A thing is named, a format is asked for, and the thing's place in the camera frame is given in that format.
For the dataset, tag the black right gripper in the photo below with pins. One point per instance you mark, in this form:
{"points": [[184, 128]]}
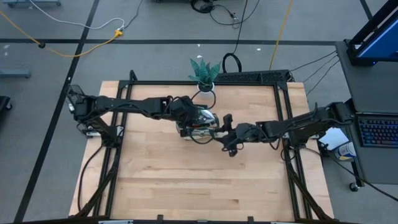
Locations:
{"points": [[242, 133]]}

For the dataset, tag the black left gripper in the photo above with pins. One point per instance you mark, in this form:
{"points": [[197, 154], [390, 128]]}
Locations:
{"points": [[186, 110]]}

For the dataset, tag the cream canvas bag green trim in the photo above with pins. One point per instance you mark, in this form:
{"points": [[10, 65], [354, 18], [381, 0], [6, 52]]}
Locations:
{"points": [[199, 133]]}

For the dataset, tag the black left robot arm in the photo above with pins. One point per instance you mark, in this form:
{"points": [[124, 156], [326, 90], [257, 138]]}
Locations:
{"points": [[133, 104]]}

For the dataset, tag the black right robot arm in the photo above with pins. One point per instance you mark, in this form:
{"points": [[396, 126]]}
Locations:
{"points": [[298, 124]]}

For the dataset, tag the snake plant in white pot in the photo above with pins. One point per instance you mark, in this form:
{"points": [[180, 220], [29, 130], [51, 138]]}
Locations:
{"points": [[203, 73]]}

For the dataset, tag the black perforated box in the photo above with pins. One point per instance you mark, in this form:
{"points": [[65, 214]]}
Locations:
{"points": [[248, 76]]}

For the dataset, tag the white paper sheet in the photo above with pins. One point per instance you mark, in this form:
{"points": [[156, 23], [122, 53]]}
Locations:
{"points": [[335, 138]]}

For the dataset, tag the white blue yellow can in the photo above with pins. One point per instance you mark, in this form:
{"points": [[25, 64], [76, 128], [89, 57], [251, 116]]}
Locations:
{"points": [[345, 151]]}

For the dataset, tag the keyboard with blue backlight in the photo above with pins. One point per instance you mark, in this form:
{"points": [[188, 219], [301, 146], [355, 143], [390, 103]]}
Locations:
{"points": [[377, 132]]}

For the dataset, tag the black floor puck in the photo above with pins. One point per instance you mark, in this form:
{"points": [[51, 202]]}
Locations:
{"points": [[42, 45]]}

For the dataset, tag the grey metal base bar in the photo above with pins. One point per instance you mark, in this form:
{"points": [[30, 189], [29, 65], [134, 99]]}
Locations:
{"points": [[31, 3], [15, 73]]}

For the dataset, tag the black caster base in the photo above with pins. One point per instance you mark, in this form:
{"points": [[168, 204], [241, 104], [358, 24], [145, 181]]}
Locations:
{"points": [[5, 103]]}

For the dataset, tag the monitor with blue screen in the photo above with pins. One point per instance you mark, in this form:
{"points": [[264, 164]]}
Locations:
{"points": [[379, 46]]}

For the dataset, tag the silver metal bracket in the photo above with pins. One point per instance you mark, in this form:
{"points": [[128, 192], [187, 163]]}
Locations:
{"points": [[88, 132]]}

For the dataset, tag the grey desk with black frame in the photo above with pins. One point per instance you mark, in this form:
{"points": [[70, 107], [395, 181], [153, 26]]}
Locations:
{"points": [[367, 87]]}

